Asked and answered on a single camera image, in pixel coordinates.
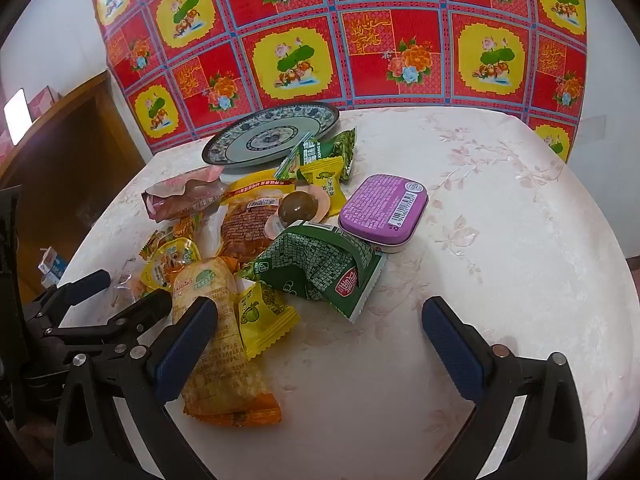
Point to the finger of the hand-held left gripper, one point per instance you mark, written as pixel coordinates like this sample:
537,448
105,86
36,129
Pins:
80,287
145,310

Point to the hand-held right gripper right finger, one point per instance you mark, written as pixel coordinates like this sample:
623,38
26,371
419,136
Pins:
452,350

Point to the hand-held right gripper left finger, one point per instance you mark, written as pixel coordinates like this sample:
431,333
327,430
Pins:
185,350

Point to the orange rice cracker packet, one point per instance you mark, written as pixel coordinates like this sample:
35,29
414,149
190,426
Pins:
225,360

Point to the small yellow cartoon packet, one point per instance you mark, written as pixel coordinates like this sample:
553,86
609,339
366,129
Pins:
167,260

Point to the yellow candy packet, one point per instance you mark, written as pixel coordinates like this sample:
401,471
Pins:
265,320
325,180

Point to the pink drink pouch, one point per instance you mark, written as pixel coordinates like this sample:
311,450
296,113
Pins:
180,200

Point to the yellow meat snack packet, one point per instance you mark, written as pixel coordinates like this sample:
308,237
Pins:
245,230

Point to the large green snack packet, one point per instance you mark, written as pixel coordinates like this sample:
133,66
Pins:
310,265

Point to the purple tin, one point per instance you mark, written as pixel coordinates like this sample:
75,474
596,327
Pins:
380,207

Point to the braised egg packet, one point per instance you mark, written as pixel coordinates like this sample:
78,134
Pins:
295,208

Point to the blue patterned plate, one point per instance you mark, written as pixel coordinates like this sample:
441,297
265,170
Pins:
260,137

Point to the green white snack packet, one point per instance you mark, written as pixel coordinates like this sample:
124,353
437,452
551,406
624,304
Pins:
300,157

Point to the green pea packet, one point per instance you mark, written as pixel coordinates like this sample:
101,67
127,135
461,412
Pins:
340,147

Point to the blue white box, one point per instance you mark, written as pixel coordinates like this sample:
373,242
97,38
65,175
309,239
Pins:
50,262

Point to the wooden cabinet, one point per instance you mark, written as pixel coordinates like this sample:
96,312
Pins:
65,160

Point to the white sheet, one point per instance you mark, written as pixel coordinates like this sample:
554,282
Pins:
15,115

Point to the pink box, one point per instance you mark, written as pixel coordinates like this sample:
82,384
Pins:
42,100

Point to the red floral printed cloth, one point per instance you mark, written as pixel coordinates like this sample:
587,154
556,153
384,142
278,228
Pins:
350,60

